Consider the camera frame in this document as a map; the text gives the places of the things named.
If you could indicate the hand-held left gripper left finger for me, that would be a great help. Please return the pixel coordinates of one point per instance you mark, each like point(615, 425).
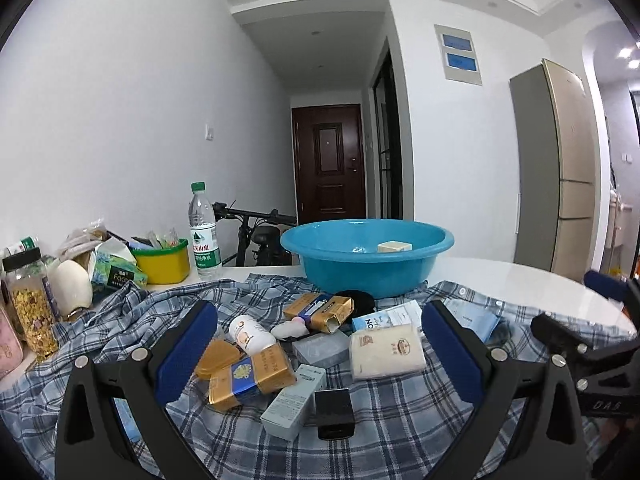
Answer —
point(187, 355)

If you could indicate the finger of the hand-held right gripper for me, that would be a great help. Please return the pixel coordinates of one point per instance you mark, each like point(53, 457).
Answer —
point(595, 360)
point(612, 287)

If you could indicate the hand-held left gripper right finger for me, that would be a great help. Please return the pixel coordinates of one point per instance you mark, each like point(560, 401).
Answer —
point(452, 355)

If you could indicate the blue plastic basin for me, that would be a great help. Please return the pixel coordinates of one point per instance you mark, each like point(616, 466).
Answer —
point(365, 275)

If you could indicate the yellow plastic container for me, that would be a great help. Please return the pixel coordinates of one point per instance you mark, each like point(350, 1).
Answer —
point(162, 265)

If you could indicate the pink patterned container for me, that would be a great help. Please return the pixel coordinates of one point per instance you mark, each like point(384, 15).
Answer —
point(9, 345)

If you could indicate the orange gold sachet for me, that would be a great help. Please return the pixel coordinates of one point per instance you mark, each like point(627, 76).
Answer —
point(217, 357)

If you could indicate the light blue packet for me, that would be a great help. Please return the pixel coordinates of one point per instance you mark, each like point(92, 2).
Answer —
point(125, 422)
point(472, 322)

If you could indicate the beige tissue pack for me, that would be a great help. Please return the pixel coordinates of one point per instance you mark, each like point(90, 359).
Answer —
point(387, 352)

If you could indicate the white bottle with baby print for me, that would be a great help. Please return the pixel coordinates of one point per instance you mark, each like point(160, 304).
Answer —
point(250, 336)

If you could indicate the gold and blue box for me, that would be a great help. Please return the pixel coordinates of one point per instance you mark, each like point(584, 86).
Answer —
point(250, 379)
point(317, 310)

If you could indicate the white and blue carton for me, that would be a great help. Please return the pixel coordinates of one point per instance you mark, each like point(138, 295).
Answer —
point(387, 317)

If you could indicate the blue plaid shirt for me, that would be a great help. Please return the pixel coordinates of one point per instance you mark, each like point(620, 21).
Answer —
point(400, 410)

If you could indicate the white and pink small bottle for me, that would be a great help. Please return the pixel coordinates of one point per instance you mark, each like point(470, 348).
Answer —
point(290, 329)

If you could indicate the green tissue pack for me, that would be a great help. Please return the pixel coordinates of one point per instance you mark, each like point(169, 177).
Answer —
point(117, 272)

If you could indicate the black round case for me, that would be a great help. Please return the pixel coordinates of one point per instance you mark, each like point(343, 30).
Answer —
point(357, 300)

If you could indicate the green-capped water bottle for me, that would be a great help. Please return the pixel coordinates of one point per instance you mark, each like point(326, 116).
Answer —
point(205, 240)

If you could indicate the long grey-green box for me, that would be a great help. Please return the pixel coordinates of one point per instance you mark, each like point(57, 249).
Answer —
point(295, 400)

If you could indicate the white cube box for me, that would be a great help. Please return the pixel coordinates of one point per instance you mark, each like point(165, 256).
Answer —
point(395, 246)

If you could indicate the grey refrigerator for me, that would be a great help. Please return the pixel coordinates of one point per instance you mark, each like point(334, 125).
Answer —
point(555, 170)

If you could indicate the black box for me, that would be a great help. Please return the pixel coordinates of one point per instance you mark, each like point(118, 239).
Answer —
point(334, 412)

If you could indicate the translucent grey soap box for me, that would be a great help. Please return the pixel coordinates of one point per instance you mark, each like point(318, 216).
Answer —
point(320, 350)

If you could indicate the white egg-shaped device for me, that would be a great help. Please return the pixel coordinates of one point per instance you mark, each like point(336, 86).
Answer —
point(72, 287)

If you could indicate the black bicycle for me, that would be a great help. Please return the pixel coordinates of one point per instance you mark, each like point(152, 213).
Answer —
point(260, 237)

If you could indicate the clear snack bag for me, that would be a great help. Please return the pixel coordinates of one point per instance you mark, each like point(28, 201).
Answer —
point(82, 240)

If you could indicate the black-lidded granola jar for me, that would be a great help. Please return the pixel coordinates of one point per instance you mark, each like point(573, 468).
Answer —
point(32, 310)

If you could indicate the small green-lidded bottle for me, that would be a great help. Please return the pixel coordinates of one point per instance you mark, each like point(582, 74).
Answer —
point(22, 246)

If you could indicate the black-framed sliding glass door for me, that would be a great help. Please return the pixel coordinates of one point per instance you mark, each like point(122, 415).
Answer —
point(387, 135)

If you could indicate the dark brown door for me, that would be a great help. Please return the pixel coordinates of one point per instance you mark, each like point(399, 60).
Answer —
point(329, 160)

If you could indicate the white panel with blue windows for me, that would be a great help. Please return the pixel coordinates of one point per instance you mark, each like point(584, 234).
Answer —
point(459, 55)

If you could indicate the white wall switch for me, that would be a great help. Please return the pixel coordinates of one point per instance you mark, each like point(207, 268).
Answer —
point(209, 132)

